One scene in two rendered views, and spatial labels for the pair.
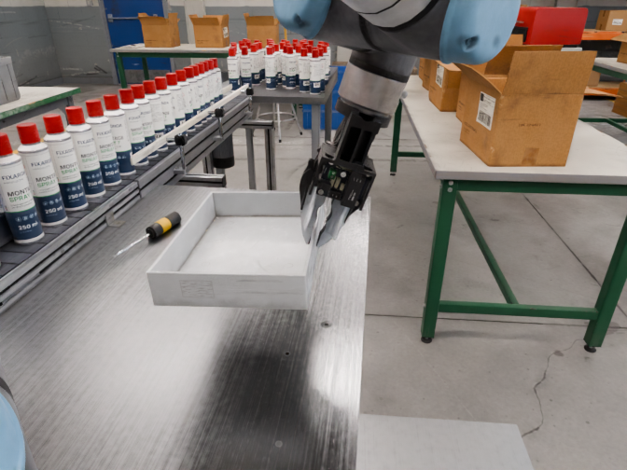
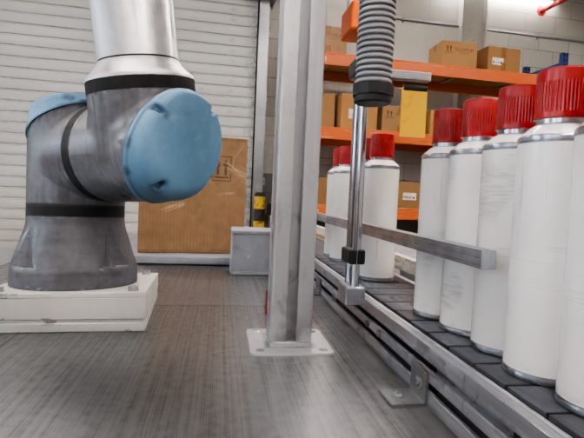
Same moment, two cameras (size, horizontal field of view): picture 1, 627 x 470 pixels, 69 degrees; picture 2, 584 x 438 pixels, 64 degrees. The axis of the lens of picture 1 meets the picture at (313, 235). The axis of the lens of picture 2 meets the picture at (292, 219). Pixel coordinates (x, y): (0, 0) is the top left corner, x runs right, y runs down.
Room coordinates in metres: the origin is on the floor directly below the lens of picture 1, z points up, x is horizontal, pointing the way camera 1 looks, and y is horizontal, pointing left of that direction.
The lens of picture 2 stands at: (0.81, 0.32, 1.00)
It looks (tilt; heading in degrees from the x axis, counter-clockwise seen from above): 3 degrees down; 164
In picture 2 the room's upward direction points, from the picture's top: 3 degrees clockwise
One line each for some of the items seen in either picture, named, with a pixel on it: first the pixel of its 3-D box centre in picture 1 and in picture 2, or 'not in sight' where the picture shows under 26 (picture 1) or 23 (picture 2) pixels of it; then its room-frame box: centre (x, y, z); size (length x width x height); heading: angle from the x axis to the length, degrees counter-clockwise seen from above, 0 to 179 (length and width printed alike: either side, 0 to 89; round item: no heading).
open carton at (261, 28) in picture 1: (265, 30); not in sight; (5.95, 0.57, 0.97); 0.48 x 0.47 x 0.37; 178
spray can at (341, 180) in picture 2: not in sight; (346, 203); (0.03, 0.65, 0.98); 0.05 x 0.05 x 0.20
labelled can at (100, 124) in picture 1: (102, 144); not in sight; (1.07, 0.51, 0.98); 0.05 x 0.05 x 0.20
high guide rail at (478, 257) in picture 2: not in sight; (322, 217); (0.00, 0.61, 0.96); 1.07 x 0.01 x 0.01; 172
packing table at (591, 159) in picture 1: (468, 173); not in sight; (2.52, -0.90, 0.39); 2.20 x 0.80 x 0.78; 175
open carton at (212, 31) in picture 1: (211, 30); not in sight; (5.96, 1.23, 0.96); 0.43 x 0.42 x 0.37; 82
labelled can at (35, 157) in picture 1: (40, 175); not in sight; (0.85, 0.54, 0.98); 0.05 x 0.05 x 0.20
